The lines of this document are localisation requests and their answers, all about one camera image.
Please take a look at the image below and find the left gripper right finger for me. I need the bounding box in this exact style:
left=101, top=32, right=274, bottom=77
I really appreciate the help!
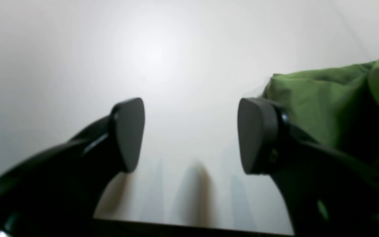
left=237, top=98, right=379, bottom=237

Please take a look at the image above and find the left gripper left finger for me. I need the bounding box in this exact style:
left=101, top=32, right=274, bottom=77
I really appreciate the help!
left=0, top=98, right=145, bottom=237

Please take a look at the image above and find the green t-shirt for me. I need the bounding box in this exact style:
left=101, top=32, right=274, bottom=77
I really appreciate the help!
left=263, top=59, right=379, bottom=170

